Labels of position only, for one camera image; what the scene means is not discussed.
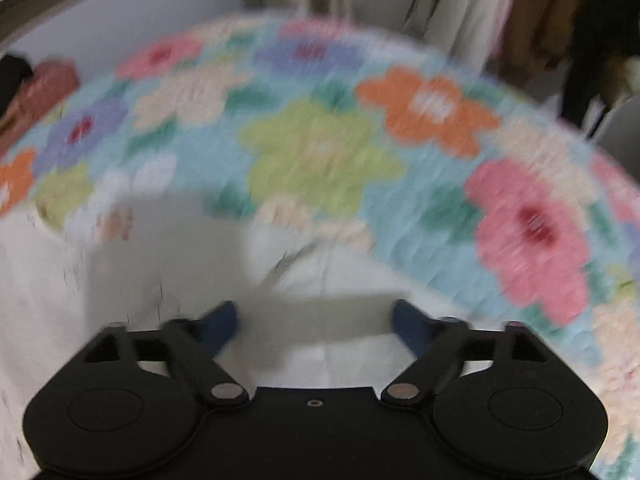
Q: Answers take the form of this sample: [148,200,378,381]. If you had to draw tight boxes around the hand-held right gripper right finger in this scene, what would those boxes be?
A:
[381,300,549,404]

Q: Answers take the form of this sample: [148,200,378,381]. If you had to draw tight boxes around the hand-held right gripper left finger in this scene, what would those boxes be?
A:
[82,301,249,407]

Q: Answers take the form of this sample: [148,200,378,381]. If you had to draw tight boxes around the cream bow-print garment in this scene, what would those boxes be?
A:
[0,200,476,480]

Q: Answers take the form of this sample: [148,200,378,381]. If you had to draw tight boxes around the folded black clothes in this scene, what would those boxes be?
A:
[0,55,33,116]

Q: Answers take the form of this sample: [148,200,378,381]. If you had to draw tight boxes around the floral quilted blanket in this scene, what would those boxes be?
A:
[0,15,640,480]

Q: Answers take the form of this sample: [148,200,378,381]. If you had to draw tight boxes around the pink suitcase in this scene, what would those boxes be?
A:
[0,60,81,156]

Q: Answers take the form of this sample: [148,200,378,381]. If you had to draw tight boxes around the hanging cream garment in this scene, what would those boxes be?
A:
[350,0,506,73]

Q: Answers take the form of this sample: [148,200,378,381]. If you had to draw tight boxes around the hanging brown garment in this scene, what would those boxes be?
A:
[510,0,586,91]

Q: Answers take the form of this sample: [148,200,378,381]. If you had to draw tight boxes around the hanging pink garment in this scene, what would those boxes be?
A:
[492,0,521,58]

